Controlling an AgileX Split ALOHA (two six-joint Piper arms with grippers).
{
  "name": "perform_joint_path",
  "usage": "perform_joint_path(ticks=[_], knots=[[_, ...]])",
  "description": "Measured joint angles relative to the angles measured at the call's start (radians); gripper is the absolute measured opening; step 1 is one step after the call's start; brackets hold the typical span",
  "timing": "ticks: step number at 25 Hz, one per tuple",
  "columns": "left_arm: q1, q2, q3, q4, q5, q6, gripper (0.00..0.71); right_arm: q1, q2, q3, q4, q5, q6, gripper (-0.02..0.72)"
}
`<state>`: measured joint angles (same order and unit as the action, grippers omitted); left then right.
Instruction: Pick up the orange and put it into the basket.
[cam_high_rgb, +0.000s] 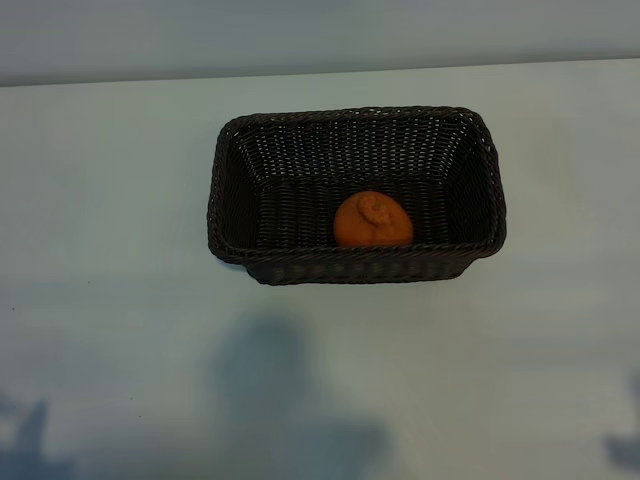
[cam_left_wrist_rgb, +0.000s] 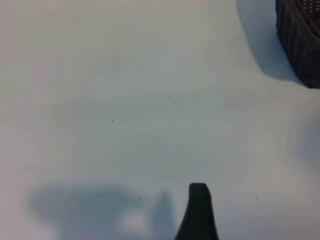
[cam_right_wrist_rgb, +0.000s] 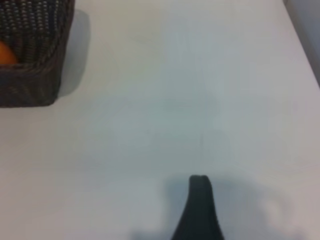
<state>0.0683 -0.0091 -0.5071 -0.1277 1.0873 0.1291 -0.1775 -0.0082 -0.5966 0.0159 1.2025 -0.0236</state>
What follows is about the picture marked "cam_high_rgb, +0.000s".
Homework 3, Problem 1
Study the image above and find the dark brown wicker basket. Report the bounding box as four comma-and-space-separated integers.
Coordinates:
206, 104, 508, 286

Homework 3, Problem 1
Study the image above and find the orange fruit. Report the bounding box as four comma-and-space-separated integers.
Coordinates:
333, 190, 414, 248

